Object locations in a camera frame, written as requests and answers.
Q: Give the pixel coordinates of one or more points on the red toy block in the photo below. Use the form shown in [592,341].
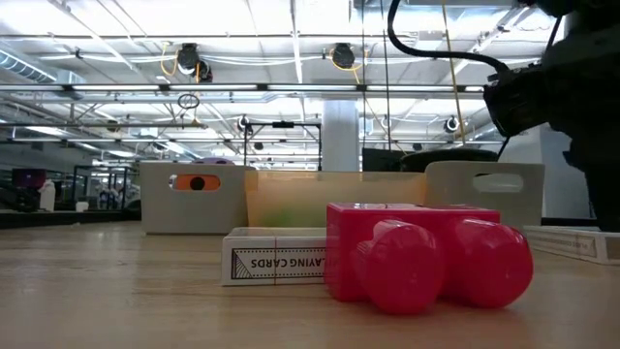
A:
[402,262]

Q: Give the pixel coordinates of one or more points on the black background box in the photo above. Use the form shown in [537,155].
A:
[380,160]

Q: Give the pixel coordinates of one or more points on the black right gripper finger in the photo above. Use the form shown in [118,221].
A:
[603,194]

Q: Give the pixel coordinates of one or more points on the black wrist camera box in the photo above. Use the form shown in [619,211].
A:
[516,102]

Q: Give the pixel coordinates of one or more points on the orange translucent plastic bin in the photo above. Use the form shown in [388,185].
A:
[334,194]

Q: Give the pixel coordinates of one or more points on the orange foam die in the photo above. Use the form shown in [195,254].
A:
[184,182]

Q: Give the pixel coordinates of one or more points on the dark purple background box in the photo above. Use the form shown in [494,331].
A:
[29,177]

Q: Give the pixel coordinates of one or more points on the grey ventilation duct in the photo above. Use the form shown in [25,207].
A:
[19,68]

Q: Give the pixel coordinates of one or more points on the white building column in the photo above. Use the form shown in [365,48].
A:
[340,140]

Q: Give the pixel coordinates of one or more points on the long ceiling light rail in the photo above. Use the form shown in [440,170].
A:
[218,88]

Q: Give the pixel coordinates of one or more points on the grey plastic bin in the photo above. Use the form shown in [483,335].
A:
[194,213]
[460,194]

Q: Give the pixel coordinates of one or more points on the white background bottle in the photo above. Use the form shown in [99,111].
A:
[47,195]

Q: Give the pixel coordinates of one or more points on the black background shelf rack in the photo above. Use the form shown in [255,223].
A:
[97,189]

